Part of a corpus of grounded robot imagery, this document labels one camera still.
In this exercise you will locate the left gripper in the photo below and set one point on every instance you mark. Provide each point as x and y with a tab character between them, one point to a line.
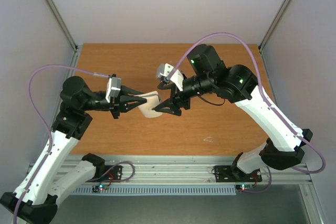
117	103

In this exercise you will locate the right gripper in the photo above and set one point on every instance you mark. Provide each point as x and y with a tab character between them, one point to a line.
180	98

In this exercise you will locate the beige card holder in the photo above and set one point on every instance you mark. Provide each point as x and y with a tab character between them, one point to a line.
152	100

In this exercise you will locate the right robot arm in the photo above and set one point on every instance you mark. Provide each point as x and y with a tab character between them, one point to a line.
237	85

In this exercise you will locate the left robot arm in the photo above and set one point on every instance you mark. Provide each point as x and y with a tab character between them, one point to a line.
37	198

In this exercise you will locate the left circuit board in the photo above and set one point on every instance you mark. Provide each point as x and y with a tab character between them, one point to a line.
100	187

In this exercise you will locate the circuit board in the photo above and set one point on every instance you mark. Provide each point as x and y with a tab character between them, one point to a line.
100	187
243	187

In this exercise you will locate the right circuit board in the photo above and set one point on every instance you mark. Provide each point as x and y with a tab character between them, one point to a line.
243	187

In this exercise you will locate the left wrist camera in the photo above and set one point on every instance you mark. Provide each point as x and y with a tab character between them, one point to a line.
113	87

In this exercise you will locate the aluminium rail base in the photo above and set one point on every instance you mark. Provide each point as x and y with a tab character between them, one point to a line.
186	170

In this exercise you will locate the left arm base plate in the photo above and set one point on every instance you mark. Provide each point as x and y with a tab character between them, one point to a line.
114	174

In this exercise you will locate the grey slotted cable duct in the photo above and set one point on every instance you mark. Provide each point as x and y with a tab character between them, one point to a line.
157	190

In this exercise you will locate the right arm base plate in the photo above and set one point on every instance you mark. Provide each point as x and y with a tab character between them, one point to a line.
224	174

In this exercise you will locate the left aluminium frame post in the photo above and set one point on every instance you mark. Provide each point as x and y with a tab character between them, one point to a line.
56	14

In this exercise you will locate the aluminium frame post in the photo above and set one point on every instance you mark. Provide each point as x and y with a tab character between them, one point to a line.
56	14
274	24

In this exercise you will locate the right aluminium frame post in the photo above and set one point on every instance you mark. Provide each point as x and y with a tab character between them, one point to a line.
274	24

